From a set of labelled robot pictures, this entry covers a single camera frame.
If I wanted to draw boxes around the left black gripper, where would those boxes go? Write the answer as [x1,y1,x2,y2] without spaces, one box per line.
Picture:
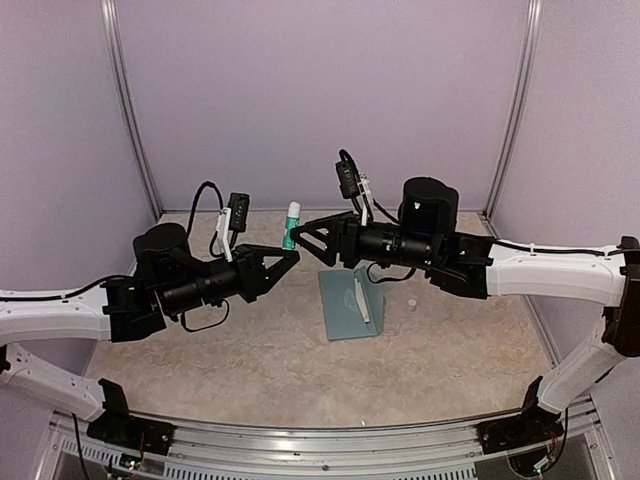
[162,243,299,316]

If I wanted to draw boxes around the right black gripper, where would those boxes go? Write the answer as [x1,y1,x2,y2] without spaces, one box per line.
[289,210,438,270]

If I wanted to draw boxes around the small green white glue stick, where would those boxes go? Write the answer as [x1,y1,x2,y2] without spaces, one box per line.
[282,201,301,250]

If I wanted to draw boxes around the teal paper envelope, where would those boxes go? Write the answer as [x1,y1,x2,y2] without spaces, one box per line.
[318,267,386,341]

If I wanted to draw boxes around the beige lined letter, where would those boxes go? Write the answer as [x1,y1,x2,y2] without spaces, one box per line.
[354,277,371,324]

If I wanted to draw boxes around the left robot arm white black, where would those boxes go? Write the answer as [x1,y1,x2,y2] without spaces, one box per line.
[1,223,300,445]

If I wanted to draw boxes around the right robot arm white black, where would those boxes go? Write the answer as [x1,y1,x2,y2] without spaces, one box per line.
[291,177,639,444]

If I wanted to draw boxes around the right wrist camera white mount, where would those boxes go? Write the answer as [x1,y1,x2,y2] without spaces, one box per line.
[335,149,374,226]

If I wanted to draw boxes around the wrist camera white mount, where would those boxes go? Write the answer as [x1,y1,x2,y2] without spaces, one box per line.
[335,149,374,226]
[213,192,250,262]

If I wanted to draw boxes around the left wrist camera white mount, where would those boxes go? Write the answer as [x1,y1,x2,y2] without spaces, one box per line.
[213,192,250,262]

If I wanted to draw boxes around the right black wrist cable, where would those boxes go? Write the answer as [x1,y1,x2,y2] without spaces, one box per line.
[367,264,416,285]

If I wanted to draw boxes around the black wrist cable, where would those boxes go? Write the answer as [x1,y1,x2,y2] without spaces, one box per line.
[187,180,226,241]
[367,264,416,285]

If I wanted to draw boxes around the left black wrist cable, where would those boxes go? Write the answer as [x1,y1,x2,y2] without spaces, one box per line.
[187,180,226,241]

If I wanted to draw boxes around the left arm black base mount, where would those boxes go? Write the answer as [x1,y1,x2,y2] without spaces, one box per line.
[87,404,176,456]

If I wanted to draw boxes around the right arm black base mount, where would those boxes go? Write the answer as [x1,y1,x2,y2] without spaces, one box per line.
[476,397,564,454]

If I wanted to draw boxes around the front aluminium rail base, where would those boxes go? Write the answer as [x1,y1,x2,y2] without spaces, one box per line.
[29,397,620,479]

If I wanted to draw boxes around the right aluminium frame post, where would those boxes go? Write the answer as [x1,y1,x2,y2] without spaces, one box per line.
[482,0,543,223]

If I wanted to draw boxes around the aluminium frame post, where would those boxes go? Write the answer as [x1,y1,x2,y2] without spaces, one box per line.
[482,0,543,223]
[100,0,163,220]

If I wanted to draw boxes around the left aluminium frame post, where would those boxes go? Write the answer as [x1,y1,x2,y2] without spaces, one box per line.
[100,0,163,220]

